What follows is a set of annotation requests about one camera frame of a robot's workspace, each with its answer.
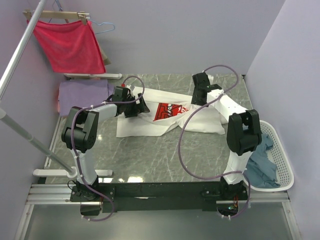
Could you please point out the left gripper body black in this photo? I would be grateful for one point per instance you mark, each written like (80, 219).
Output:
(129, 106)

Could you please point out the blue-grey t-shirt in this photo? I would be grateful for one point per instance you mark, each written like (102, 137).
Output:
(260, 171)

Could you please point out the white laundry basket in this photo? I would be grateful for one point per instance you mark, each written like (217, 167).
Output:
(277, 155)

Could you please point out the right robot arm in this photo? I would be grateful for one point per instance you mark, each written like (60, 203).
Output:
(243, 131)

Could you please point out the white rack foot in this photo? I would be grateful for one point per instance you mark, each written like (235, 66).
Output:
(108, 76)
(44, 173)

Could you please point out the aluminium rail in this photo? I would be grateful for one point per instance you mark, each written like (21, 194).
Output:
(59, 194)

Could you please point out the folded purple t-shirt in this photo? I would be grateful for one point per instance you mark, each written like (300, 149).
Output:
(82, 93)

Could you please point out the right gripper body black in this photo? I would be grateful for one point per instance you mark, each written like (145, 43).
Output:
(194, 98)

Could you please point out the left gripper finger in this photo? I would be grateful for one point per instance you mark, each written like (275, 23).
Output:
(141, 105)
(130, 113)

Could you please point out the white rack foot front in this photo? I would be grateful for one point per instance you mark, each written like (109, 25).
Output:
(44, 173)

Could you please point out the wooden clip hanger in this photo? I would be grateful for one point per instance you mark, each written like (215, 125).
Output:
(65, 15)

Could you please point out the black base beam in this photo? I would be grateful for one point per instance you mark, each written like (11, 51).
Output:
(146, 196)

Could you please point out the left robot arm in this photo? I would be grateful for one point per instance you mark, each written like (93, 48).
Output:
(81, 127)

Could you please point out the white t-shirt red print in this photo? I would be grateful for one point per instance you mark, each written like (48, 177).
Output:
(168, 110)

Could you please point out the red towel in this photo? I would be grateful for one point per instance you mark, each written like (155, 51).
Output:
(71, 48)

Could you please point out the white rack foot rear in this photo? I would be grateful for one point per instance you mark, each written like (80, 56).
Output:
(108, 76)

